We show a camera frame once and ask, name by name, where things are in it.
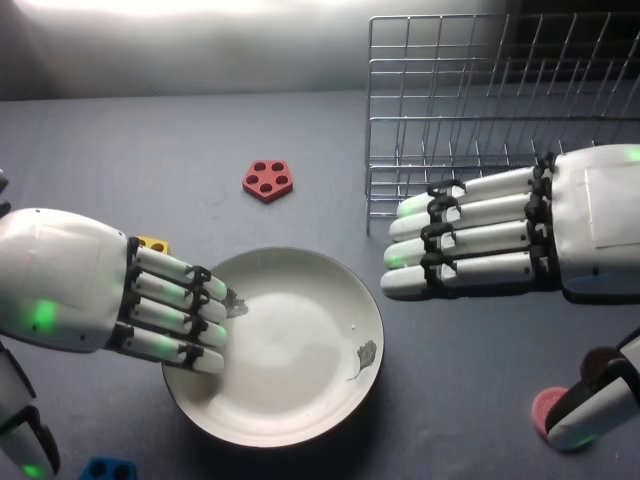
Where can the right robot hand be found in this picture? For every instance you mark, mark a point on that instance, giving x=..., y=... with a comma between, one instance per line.
x=595, y=225

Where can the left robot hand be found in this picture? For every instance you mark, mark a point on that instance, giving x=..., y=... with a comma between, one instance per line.
x=60, y=280

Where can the white plate two leaf prints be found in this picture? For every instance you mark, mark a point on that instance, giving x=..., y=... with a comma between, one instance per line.
x=300, y=360

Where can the yellow pentagon block with holes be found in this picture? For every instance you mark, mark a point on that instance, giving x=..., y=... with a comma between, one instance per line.
x=150, y=242

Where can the brown toy sandwich cookie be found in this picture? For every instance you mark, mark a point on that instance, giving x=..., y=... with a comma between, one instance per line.
x=597, y=362

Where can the pink toy sandwich cookie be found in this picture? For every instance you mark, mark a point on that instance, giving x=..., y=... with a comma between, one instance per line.
x=545, y=410

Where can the blue pentagon block with holes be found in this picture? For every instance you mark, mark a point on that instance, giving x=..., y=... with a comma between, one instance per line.
x=107, y=475

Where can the grey table cloth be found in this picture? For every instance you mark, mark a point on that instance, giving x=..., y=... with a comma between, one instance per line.
x=450, y=375

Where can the red pentagon block with holes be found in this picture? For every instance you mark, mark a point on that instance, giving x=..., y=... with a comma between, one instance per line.
x=267, y=192

